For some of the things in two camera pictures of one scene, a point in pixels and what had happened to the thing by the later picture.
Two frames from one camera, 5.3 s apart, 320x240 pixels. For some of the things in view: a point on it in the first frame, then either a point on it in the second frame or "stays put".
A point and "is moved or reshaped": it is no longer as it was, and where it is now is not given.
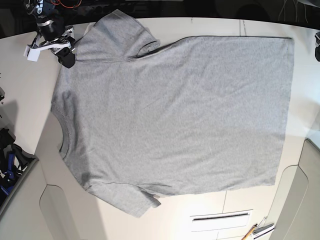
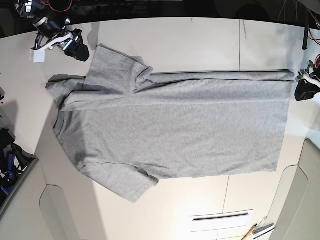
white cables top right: (296, 9) stays put
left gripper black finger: (317, 50) -> (305, 90)
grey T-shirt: (199, 113) is moved or reshaped
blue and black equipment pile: (14, 162) stays put
